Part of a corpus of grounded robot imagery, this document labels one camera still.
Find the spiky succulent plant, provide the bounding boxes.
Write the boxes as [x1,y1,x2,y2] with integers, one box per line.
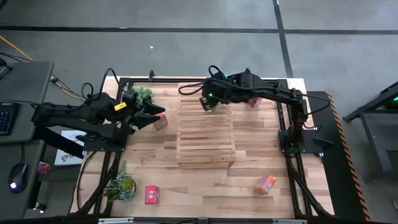
[102,160,137,203]

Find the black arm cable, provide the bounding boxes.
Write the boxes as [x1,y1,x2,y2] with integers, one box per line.
[81,67,126,101]
[178,65,226,96]

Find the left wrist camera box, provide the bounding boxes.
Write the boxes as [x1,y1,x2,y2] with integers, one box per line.
[122,89,138,108]

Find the grey desk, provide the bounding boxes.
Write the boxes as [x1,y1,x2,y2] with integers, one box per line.
[0,61,55,220]

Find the pink snack packet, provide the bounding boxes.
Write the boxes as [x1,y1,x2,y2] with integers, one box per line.
[37,161,51,175]

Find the yellow cable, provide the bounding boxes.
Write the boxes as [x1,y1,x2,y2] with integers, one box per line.
[0,35,85,103]

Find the black keyboard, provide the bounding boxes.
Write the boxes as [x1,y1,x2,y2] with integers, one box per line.
[0,102,19,136]

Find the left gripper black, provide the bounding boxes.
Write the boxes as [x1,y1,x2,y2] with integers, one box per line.
[123,95,166,134]

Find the white printed booklet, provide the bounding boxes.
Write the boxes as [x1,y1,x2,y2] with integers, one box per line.
[54,129,88,167]

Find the orange Mini Wheats cereal box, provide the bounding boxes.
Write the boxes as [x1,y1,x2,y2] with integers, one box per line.
[152,113,169,131]
[253,174,277,196]

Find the black metal stand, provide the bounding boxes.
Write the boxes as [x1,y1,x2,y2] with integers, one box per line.
[343,81,398,183]

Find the black table frame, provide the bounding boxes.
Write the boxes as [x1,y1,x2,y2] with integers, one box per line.
[73,76,335,218]

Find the black computer mouse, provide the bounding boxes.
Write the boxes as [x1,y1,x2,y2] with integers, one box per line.
[7,162,29,194]

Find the hazard striped black platform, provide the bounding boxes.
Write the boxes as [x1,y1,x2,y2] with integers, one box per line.
[306,90,371,222]

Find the round green potted plant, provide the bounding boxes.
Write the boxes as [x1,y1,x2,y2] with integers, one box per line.
[132,86,155,105]

